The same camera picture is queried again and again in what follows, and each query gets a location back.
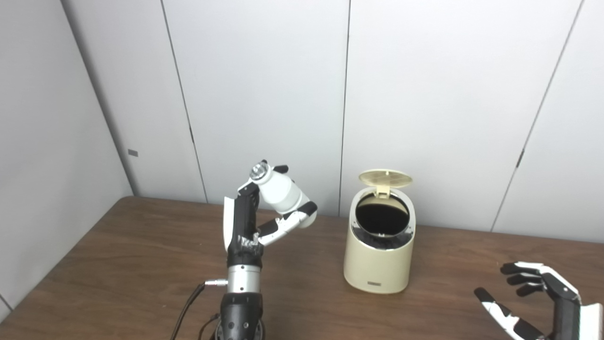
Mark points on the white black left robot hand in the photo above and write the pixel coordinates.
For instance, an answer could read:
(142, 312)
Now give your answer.
(240, 226)

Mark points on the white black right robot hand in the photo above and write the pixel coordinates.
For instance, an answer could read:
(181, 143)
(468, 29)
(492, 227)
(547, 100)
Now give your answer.
(568, 316)

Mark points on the small white plastic bottle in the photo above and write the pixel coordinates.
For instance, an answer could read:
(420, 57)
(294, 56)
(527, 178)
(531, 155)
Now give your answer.
(281, 191)

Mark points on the cream-colored lidded bin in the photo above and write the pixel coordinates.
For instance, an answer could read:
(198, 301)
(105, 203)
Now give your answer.
(377, 264)

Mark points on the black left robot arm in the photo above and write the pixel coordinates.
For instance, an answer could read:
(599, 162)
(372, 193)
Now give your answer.
(243, 307)

